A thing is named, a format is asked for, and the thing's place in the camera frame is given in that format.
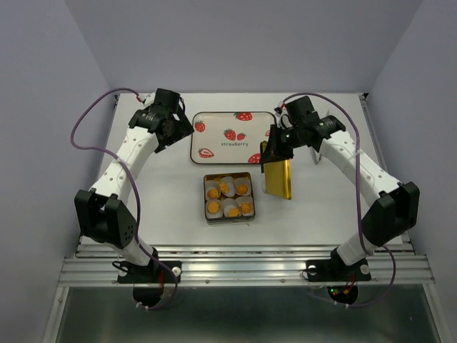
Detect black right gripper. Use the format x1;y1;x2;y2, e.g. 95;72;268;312
258;124;303;164

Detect gold tin lid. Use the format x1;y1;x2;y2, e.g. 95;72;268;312
261;160;292;200

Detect metal tongs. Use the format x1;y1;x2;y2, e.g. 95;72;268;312
310;147;322;165

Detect swirl cookie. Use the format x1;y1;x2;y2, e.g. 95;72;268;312
236;184;249;195

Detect square cookie tin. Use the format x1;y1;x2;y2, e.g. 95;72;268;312
203;171;256;225

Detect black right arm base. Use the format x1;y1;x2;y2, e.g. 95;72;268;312
304;259;371;284

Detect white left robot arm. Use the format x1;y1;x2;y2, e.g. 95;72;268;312
74;89;194;282

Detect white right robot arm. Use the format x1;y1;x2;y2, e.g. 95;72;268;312
260;92;420;279

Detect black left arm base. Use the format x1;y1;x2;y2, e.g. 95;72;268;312
111;261;174;284

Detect strawberry print tray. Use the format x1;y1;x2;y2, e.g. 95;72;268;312
190;111;276;164

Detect white paper cup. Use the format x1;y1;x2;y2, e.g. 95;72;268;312
234;177;251;197
236;197;255;217
219;176;235;197
222;198;241;218
205;180;221;200
206;199;222;219

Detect aluminium rail frame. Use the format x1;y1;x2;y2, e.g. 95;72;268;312
42;93;451;343

